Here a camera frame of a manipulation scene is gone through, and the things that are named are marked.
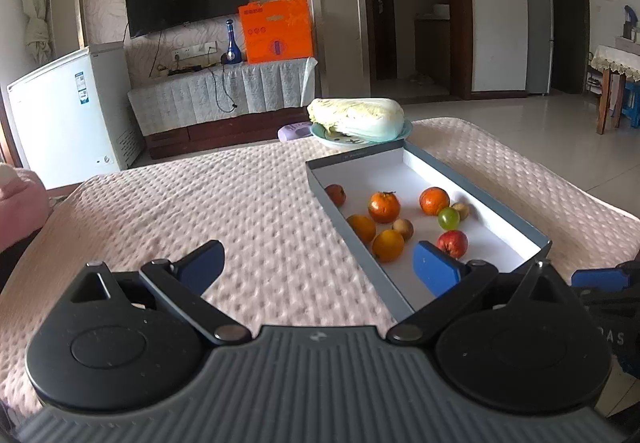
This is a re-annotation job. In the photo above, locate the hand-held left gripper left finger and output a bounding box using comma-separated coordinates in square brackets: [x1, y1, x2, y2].
[67, 239, 253, 346]

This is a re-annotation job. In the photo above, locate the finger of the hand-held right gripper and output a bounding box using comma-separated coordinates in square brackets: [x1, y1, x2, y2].
[570, 259, 640, 294]

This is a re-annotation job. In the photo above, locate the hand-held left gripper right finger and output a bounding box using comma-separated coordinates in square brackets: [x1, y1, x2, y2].
[386, 240, 576, 345]

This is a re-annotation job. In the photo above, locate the red apple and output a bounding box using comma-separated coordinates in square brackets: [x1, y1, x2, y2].
[436, 230, 469, 259]

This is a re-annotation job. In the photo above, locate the grey box with white inside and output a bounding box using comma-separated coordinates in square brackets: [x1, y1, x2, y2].
[305, 142, 553, 314]

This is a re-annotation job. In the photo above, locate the wrinkled orange mandarin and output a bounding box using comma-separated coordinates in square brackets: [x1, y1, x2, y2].
[419, 186, 451, 217]

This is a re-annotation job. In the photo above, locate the mandarin with green stem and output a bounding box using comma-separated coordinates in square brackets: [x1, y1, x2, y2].
[368, 191, 402, 224]

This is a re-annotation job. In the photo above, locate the wooden tv cabinet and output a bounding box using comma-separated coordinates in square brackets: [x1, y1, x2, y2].
[145, 107, 311, 160]

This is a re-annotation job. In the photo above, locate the purple plastic item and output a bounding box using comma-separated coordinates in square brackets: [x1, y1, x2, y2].
[278, 121, 316, 142]

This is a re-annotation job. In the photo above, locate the white patterned cabinet cloth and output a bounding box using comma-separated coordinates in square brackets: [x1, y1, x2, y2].
[127, 57, 319, 136]

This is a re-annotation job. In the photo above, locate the light blue plate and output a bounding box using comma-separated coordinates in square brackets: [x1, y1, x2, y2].
[310, 118, 414, 150]

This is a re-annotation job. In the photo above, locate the napa cabbage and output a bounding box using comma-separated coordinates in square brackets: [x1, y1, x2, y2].
[306, 96, 405, 143]

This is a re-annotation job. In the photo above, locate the wooden side table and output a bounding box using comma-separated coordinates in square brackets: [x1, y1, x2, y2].
[585, 36, 640, 135]

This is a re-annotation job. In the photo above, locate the pink plush cushion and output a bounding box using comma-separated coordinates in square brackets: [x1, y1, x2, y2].
[0, 162, 51, 254]

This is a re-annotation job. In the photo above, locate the white chest freezer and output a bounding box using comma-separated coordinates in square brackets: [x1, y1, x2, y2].
[6, 43, 146, 190]

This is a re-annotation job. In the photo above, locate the blue glass bottle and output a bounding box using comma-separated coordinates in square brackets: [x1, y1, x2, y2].
[224, 19, 243, 66]

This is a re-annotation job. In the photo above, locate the orange paper bag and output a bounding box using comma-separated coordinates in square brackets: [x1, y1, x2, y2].
[237, 0, 316, 65]

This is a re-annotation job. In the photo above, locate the silver refrigerator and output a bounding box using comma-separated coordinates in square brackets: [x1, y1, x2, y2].
[525, 0, 555, 97]

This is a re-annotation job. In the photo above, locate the black hanging cable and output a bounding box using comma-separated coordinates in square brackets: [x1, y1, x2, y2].
[207, 64, 237, 114]

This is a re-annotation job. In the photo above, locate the white wall socket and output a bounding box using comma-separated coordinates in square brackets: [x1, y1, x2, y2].
[171, 40, 219, 62]

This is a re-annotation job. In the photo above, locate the dark wooden door frame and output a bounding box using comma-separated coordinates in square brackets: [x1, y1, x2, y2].
[357, 0, 527, 105]

